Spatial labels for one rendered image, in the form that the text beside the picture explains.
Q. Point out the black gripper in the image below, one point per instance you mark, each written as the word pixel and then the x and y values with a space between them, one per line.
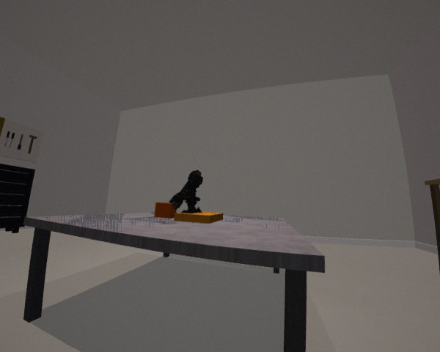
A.
pixel 191 198

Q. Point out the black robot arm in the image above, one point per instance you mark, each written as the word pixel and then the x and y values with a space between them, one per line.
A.
pixel 194 180

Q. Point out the orange flat deck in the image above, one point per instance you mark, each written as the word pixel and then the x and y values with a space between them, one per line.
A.
pixel 201 217

